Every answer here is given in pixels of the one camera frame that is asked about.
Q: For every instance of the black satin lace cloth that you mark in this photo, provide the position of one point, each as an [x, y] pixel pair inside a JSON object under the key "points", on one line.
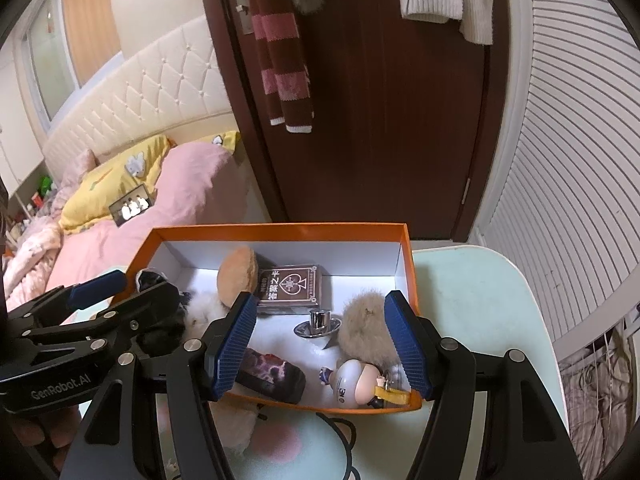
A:
{"points": [[165, 332]]}

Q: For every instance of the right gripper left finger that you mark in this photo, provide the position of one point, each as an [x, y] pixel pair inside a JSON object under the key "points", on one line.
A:
{"points": [[199, 373]]}

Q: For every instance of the dark brown wooden door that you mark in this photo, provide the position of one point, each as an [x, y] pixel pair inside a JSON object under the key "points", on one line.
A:
{"points": [[406, 117]]}

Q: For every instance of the pink floral blanket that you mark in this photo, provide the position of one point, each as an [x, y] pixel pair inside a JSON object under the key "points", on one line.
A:
{"points": [[28, 272]]}

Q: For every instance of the striped maroon pink scarf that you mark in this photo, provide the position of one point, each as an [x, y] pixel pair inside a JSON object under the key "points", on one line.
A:
{"points": [[282, 65]]}

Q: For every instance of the brown card deck box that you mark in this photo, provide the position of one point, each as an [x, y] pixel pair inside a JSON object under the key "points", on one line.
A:
{"points": [[289, 290]]}

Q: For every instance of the black purple marbled case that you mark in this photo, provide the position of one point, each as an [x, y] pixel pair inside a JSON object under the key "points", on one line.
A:
{"points": [[271, 376]]}

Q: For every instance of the pink duvet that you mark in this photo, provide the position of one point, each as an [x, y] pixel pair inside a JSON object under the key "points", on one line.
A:
{"points": [[200, 183]]}

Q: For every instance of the white haired figurine keychain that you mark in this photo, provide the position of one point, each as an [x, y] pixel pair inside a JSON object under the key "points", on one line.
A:
{"points": [[356, 384]]}

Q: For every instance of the cream tufted headboard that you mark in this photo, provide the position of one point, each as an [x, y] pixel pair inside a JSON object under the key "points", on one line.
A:
{"points": [[172, 85]]}

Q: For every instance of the yellow pillow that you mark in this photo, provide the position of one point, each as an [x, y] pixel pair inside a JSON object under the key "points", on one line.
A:
{"points": [[100, 187]]}

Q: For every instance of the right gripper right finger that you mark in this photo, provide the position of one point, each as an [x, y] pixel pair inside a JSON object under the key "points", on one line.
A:
{"points": [[443, 372]]}

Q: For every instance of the beige fluffy pompom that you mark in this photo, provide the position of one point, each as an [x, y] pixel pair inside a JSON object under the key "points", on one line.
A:
{"points": [[363, 334]]}

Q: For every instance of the smartphone showing video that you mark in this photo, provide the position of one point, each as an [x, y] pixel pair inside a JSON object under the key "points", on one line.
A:
{"points": [[130, 205]]}

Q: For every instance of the white slatted closet door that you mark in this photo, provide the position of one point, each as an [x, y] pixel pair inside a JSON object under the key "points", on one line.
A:
{"points": [[562, 201]]}

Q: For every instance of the mint cartoon bed table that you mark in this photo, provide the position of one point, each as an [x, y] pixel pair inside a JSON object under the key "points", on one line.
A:
{"points": [[470, 294]]}

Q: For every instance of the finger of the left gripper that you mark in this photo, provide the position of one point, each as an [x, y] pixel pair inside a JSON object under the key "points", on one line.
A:
{"points": [[86, 295]]}

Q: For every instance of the white fluffy plush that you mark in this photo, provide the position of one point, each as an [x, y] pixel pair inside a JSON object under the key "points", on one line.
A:
{"points": [[225, 333]]}

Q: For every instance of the brown bear plush pouch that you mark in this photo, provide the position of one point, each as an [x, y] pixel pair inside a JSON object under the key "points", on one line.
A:
{"points": [[237, 273]]}

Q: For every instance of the orange cardboard box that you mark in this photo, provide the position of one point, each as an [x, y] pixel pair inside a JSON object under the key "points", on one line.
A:
{"points": [[351, 258]]}

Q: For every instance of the silver metal ring stand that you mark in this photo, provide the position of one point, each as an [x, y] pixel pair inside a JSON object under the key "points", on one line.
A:
{"points": [[319, 329]]}

